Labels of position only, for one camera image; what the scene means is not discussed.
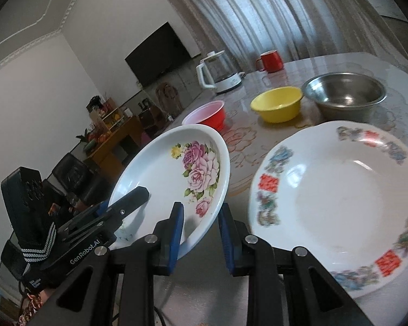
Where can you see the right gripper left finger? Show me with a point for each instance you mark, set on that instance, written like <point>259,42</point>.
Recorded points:
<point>117,285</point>

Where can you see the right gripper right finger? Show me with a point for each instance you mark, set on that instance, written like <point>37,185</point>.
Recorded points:
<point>285,287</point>

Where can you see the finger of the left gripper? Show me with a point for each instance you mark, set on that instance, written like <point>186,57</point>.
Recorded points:
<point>110,218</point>

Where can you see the white rose plate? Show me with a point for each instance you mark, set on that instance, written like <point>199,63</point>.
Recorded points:
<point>189,164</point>

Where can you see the large white dragon plate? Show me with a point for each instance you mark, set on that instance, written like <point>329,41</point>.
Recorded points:
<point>339,189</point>

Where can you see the black leather chair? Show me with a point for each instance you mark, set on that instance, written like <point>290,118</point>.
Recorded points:
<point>76,185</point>

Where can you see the wooden sideboard cabinet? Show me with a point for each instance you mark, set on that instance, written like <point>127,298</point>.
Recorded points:
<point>104,160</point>

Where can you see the small wooden shelf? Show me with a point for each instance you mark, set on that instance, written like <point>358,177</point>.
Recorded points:
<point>105,115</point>

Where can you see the wooden chair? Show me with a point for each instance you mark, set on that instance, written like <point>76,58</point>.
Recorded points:
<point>169,99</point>

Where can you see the lace pattern table mat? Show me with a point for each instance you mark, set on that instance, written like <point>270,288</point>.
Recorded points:
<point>249,139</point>

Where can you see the red plastic bowl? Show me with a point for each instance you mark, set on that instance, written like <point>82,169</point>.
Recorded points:
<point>211,114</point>

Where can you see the yellow plastic bowl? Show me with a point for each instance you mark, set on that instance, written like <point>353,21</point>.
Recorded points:
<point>278,105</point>

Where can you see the white electric kettle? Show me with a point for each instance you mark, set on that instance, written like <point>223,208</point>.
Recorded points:
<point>215,72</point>

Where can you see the stainless steel bowl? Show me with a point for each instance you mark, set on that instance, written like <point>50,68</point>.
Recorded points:
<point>345,95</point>

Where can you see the red mug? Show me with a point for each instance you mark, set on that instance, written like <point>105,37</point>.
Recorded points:
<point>270,62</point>

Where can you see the grey window curtain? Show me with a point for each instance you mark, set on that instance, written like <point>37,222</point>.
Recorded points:
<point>296,29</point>

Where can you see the black wall television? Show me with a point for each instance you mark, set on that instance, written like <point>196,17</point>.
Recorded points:
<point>159,54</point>

